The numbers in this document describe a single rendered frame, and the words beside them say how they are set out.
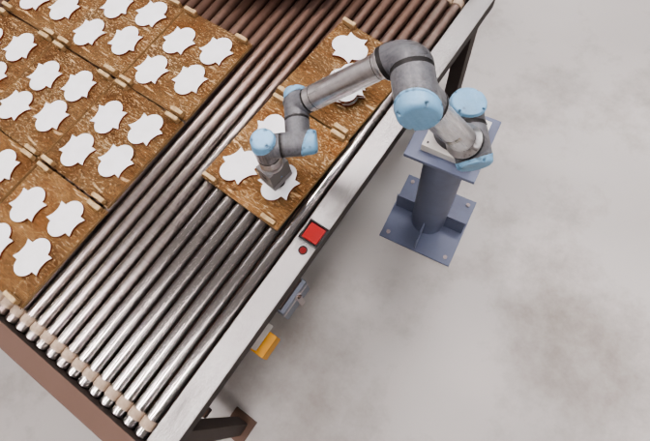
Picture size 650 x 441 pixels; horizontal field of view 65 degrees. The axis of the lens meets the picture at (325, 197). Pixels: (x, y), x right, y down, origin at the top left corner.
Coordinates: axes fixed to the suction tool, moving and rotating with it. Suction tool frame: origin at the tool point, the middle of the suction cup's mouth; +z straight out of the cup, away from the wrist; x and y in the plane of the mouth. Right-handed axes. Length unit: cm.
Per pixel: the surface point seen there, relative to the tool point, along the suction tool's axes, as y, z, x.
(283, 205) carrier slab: 4.8, 1.6, 6.3
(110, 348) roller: 75, 3, -4
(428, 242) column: -45, 94, 41
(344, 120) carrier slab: -33.5, 1.7, 0.7
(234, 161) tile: 4.2, 0.4, -18.2
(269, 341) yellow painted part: 41, 25, 29
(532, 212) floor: -92, 95, 71
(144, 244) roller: 46, 3, -22
